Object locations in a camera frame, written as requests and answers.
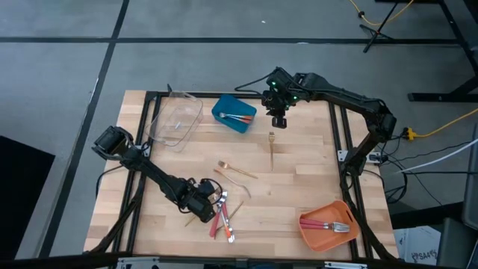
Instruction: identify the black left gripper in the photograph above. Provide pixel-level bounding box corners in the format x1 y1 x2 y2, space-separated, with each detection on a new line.
178 178 224 224

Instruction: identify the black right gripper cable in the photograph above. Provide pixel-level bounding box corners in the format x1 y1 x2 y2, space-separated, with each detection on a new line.
234 72 277 94

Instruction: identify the black floor mat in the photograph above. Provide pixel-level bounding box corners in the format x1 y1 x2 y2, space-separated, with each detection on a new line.
0 135 56 261

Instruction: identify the white printed cardboard box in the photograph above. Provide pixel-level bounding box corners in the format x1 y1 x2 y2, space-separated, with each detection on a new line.
394 225 444 267

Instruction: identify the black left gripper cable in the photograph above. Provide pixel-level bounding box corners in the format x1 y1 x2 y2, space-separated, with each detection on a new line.
201 178 224 195

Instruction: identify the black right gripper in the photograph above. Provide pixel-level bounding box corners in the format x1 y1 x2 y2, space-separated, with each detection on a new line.
261 67 314 129

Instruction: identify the orange plastic bin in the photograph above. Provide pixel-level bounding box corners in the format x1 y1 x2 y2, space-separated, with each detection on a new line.
297 199 360 254

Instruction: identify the black standing desk frame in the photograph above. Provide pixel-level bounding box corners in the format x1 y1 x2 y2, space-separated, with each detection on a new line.
406 0 478 102

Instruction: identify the dark grey case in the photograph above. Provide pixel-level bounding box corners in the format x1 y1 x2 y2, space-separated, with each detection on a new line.
435 216 478 269

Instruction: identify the clear plastic bin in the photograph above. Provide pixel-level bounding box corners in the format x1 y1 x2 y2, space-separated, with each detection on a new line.
144 91 205 153

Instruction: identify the yellow extension cable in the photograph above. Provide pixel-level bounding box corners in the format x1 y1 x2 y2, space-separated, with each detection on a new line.
402 107 478 141
349 0 415 27

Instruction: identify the white hanging cable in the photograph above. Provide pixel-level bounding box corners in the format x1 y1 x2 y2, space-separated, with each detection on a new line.
391 137 478 175

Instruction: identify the dark grey cabinet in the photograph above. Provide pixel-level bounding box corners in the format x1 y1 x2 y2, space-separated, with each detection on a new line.
462 123 478 229

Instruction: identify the blue plastic bin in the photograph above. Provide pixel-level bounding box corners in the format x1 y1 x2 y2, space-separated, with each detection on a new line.
211 93 258 135

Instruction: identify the black braided cable bundle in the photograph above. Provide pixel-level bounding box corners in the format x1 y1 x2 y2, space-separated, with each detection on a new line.
343 175 397 261
88 175 145 259

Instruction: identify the black tripod stand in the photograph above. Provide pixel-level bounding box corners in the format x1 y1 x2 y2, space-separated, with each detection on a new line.
358 0 401 53

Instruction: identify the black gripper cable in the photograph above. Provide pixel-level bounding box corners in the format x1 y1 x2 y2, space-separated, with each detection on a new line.
201 178 224 195
234 72 277 94

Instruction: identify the black front crossbar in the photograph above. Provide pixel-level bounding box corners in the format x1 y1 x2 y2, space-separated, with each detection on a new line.
0 252 399 269

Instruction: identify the black aluminium table frame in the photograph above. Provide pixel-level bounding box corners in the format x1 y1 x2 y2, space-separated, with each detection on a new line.
111 90 375 261

